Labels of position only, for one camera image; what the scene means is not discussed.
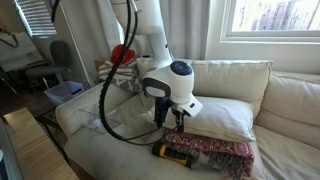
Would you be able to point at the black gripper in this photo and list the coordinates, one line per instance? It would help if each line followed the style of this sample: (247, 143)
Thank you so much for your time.
(180, 120)

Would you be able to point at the small white pillow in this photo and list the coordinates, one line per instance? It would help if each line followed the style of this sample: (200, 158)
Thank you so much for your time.
(220, 116)

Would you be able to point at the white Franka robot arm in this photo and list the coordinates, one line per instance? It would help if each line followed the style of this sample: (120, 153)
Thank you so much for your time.
(166, 80)

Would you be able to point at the cream fabric sofa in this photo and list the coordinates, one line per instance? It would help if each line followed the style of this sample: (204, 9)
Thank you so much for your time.
(116, 160)

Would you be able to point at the puffy cream sofa back cushion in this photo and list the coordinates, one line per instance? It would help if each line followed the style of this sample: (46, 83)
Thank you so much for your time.
(293, 100)

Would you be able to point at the yellow and black flashlight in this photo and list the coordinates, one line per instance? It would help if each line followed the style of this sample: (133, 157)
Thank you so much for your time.
(166, 153)

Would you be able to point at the red patterned fringed blanket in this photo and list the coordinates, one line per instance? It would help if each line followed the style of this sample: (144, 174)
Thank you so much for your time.
(213, 146)

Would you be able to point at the grey white patterned cloth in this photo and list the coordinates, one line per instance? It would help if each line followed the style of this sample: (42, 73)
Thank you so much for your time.
(123, 80)

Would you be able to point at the red hat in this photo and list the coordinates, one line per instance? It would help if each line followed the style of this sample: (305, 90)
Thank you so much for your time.
(128, 56)

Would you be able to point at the blue plastic bin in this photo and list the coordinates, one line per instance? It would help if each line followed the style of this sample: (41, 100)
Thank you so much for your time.
(63, 91)

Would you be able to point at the white framed window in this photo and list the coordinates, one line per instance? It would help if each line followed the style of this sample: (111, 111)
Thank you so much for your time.
(273, 36)

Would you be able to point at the grey chair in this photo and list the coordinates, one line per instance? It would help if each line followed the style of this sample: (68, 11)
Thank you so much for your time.
(60, 53)

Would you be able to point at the light wooden table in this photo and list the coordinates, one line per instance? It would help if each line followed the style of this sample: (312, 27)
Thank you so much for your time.
(36, 150)

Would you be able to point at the white paper bag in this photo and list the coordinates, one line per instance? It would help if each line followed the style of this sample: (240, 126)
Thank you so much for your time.
(20, 53)

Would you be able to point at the white window blinds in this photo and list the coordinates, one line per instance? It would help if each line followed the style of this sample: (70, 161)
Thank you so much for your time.
(35, 16)

